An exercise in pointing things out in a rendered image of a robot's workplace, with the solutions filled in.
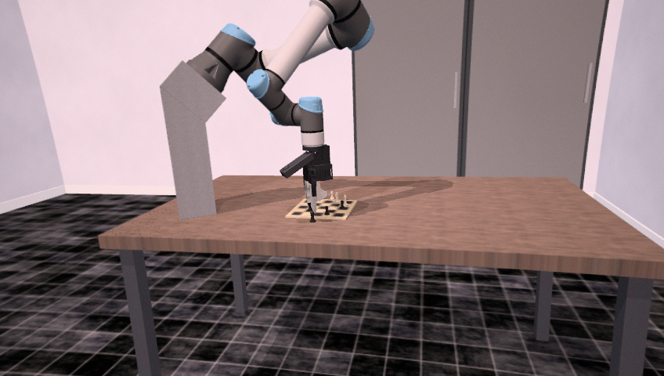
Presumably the black and cream chessboard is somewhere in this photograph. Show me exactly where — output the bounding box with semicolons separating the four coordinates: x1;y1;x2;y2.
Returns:
286;199;358;220

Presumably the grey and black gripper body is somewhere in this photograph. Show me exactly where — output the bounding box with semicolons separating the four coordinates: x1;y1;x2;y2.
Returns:
302;144;333;183

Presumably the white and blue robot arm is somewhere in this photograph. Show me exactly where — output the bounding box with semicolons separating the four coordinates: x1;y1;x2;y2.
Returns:
186;0;374;147

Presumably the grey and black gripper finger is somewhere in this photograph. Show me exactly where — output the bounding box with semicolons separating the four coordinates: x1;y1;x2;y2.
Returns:
303;176;312;210
309;172;327;213

